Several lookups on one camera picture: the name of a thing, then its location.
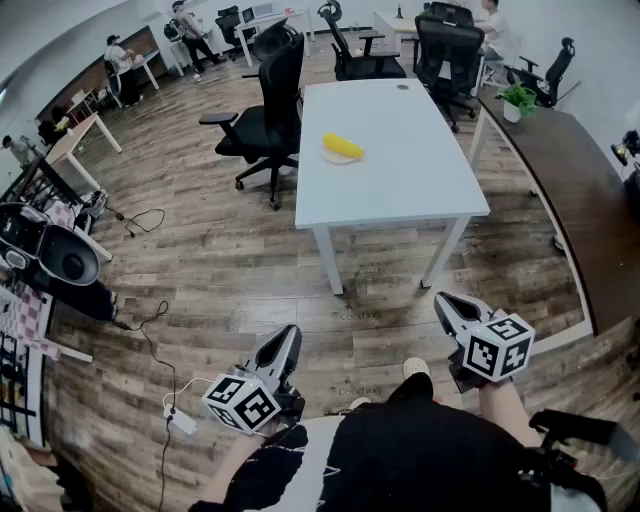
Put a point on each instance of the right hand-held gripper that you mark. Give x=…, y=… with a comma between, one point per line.
x=495, y=350

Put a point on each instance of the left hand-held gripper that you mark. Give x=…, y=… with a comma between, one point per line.
x=245, y=405

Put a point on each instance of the clear glass plate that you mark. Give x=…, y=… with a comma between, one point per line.
x=345, y=161

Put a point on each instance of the person's left forearm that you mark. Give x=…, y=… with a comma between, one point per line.
x=225, y=470

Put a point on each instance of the person's right forearm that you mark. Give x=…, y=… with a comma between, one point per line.
x=505, y=410

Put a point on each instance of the white perforated clog shoe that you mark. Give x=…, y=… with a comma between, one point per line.
x=361, y=402
x=416, y=367

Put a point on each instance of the person's black trousers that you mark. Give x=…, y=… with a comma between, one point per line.
x=412, y=387

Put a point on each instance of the white power strip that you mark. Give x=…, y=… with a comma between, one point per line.
x=182, y=424

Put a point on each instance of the white table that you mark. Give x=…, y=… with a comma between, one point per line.
x=390, y=195

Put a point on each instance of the person's black white shirt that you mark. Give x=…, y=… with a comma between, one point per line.
x=400, y=460

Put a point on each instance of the black body-worn rig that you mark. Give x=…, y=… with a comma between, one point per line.
x=575, y=427

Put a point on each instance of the dark wooden desk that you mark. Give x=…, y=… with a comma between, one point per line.
x=575, y=175

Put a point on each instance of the green plant in white pot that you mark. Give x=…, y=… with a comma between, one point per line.
x=520, y=97

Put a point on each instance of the black open rice cooker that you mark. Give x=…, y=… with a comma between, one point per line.
x=70, y=260

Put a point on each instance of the grey white device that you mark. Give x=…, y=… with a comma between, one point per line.
x=95, y=204

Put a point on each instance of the pink white checkered cloth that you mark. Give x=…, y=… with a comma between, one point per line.
x=25, y=320

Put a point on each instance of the black mesh office chair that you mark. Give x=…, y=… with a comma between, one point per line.
x=447, y=55

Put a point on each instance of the brown cardboard box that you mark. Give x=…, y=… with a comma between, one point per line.
x=25, y=475

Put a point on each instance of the white desk with yellow edge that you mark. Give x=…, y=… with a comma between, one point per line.
x=395, y=25

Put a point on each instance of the wood top white desk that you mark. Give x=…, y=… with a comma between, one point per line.
x=75, y=137

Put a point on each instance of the black camera gear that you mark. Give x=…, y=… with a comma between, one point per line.
x=631, y=145

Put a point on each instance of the black metal frame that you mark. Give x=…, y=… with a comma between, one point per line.
x=55, y=177

